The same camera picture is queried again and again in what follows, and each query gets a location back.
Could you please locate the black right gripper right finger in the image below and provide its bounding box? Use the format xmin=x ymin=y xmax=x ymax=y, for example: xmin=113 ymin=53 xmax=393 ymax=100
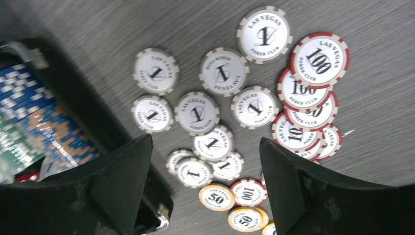
xmin=259 ymin=138 xmax=415 ymax=235

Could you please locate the yellow poker chip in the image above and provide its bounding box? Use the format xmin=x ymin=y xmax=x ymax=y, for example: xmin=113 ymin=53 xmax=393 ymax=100
xmin=228 ymin=207 xmax=269 ymax=233
xmin=262 ymin=221 xmax=277 ymax=235
xmin=198 ymin=183 xmax=235 ymax=212

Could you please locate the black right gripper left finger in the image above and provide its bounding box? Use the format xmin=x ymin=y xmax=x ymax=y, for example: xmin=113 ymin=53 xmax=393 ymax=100
xmin=0 ymin=134 xmax=153 ymax=235

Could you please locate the blue red chip stack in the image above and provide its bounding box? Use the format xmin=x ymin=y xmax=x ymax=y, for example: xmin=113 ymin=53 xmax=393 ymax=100
xmin=0 ymin=64 xmax=102 ymax=171

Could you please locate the black poker set case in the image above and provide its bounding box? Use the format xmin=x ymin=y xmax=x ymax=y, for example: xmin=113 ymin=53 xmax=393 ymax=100
xmin=0 ymin=39 xmax=173 ymax=235

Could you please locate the green white chip stack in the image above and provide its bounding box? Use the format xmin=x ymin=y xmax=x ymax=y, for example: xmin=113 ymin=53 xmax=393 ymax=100
xmin=0 ymin=113 xmax=45 ymax=184

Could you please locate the red 100 poker chip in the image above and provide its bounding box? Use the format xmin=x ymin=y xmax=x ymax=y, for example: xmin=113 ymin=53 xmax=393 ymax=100
xmin=290 ymin=32 xmax=350 ymax=89
xmin=284 ymin=92 xmax=339 ymax=132
xmin=316 ymin=124 xmax=343 ymax=161
xmin=277 ymin=68 xmax=332 ymax=113
xmin=271 ymin=113 xmax=323 ymax=154
xmin=231 ymin=178 xmax=268 ymax=207

